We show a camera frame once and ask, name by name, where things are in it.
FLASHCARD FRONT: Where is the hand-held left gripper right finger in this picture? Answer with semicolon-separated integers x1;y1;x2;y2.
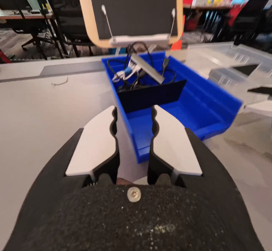
148;105;203;177

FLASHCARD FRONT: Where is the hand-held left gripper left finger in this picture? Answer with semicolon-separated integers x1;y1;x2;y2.
65;106;120;177

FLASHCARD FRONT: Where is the blue plastic bin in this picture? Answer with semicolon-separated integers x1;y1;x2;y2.
102;52;244;164

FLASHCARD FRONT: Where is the white cable with blue tape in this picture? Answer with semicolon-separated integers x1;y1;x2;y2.
111;63;142;83

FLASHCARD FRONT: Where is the grey aluminium USB hub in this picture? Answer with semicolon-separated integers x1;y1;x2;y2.
130;54;166;84

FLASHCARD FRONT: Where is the black cable with silver plug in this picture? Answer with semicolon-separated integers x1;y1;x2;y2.
127;42;177;85

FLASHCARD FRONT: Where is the black bin divider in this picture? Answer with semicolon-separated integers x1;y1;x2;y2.
232;64;259;76
247;87;272;96
117;80;187;113

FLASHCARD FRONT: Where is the orange traffic cone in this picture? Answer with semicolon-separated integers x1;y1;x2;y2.
171;39;183;51

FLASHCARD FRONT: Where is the wooden table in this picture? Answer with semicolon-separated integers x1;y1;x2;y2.
0;9;53;21

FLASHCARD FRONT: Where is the small wire tie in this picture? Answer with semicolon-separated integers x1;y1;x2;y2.
51;77;69;86

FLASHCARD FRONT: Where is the black board with wooden frame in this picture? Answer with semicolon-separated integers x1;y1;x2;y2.
75;0;183;48

